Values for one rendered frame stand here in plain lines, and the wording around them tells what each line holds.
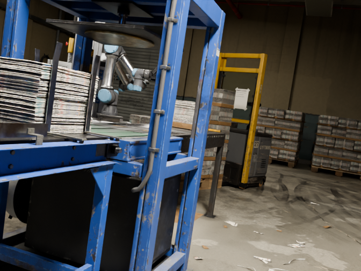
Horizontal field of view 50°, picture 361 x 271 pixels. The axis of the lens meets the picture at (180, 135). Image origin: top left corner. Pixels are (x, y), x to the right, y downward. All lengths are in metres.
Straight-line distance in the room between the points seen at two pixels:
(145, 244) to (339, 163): 7.63
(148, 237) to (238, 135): 3.94
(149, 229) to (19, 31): 1.18
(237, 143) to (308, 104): 5.44
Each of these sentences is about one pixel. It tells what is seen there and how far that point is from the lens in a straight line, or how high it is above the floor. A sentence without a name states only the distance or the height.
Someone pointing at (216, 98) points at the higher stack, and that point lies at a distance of 4.98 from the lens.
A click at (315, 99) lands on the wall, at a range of 10.78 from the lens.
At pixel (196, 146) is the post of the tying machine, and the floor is 0.76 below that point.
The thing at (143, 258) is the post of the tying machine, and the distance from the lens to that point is 1.79.
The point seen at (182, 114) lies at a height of 0.92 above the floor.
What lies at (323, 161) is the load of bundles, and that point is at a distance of 9.10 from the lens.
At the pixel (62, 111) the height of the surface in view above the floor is 0.89.
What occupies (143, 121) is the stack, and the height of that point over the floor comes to 0.78.
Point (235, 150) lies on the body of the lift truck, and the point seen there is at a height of 0.49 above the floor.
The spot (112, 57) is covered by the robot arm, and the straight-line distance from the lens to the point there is 3.42.
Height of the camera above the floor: 0.97
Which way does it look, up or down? 4 degrees down
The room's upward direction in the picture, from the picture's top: 8 degrees clockwise
